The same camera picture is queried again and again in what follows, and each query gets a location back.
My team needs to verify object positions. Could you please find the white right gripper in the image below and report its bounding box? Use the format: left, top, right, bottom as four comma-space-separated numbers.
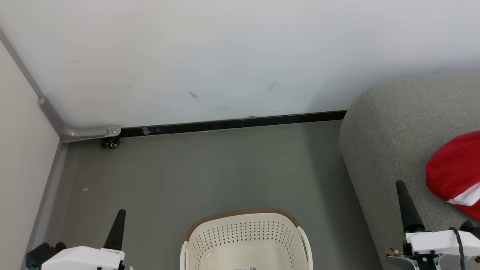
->
386, 180, 480, 270

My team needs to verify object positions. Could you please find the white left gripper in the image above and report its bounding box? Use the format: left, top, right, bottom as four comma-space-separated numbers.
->
40, 209, 127, 270

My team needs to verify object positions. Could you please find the red garment with white stripe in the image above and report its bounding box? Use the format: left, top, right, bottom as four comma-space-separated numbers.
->
425, 130, 480, 222

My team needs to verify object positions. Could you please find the grey fabric sofa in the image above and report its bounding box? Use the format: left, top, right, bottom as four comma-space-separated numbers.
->
338, 73, 480, 270

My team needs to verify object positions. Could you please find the cream perforated laundry basket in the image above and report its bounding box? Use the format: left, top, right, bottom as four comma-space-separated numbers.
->
180, 208, 314, 270

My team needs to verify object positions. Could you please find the black baseboard strip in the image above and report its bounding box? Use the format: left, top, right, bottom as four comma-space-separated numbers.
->
120, 109, 348, 138

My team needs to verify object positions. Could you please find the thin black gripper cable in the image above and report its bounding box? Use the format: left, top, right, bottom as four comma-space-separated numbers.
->
449, 226, 466, 270

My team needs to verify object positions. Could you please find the grey metal partition frame foot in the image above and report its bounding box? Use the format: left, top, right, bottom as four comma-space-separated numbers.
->
0, 27, 122, 143

